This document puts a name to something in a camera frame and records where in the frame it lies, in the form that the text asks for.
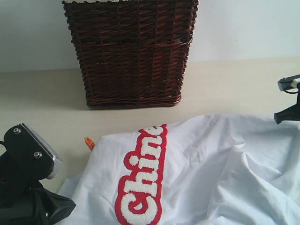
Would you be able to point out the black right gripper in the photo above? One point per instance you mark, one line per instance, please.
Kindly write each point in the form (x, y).
(290, 114)

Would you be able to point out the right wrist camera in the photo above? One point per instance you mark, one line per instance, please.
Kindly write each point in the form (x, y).
(288, 83)

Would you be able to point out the orange clothing tag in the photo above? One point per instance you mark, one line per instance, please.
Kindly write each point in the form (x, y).
(90, 143)

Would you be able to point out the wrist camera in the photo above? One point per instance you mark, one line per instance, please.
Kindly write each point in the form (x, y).
(31, 152)
(288, 83)

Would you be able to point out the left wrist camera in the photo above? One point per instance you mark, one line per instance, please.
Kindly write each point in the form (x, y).
(31, 152)

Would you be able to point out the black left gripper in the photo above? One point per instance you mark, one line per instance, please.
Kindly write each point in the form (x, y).
(24, 201)

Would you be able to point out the dark brown wicker basket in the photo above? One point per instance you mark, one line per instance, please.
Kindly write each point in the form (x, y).
(132, 53)

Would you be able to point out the white t-shirt red lettering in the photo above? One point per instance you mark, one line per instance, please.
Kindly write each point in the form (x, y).
(208, 170)

